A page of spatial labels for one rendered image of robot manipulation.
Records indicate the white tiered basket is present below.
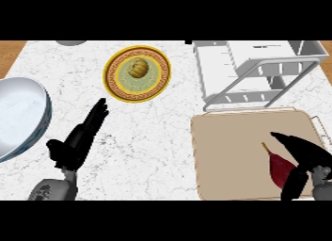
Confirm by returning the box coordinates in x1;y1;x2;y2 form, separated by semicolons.
191;40;330;112

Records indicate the beige tray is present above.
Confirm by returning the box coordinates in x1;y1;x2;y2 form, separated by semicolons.
188;107;332;201

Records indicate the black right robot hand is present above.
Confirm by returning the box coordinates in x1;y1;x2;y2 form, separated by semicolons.
270;131;332;201

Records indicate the large white bowl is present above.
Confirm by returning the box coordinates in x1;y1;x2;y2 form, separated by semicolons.
0;76;53;167

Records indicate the grey round object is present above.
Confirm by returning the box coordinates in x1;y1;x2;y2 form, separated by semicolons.
54;40;87;47

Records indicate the dark red pear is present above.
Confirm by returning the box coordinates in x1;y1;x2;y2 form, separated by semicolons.
259;141;298;191

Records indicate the yellow patterned plate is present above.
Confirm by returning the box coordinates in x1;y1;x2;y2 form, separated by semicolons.
101;44;172;104

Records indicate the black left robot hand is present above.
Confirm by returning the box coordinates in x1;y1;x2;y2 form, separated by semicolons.
44;97;110;172

